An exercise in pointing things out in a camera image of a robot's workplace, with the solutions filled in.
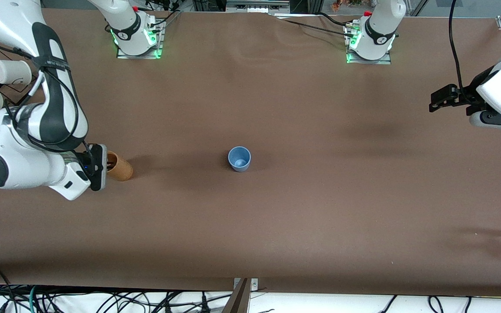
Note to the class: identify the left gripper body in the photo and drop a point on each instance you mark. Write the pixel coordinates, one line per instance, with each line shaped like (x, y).
(466, 95)

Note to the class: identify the blue plastic cup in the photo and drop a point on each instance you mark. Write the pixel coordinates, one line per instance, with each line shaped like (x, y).
(238, 163)

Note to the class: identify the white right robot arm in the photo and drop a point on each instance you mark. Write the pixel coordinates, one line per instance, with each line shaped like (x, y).
(13, 163)

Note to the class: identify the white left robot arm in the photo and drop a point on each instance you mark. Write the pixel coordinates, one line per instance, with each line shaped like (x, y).
(379, 30)

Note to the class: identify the brown wooden cup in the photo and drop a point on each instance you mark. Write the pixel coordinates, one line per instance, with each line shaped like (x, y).
(123, 170)

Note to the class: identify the white paper cup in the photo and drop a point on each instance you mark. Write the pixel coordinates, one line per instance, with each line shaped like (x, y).
(9, 71)

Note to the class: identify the grey metal box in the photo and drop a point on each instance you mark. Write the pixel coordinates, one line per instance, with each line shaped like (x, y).
(255, 6)

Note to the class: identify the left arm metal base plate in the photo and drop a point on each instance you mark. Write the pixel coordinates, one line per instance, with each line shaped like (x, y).
(370, 61)

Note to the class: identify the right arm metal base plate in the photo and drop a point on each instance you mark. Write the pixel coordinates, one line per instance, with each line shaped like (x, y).
(139, 56)

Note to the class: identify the dark brown post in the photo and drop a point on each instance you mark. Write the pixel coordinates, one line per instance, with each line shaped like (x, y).
(237, 302)

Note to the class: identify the small metal bracket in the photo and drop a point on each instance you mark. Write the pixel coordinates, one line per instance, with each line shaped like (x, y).
(254, 284)

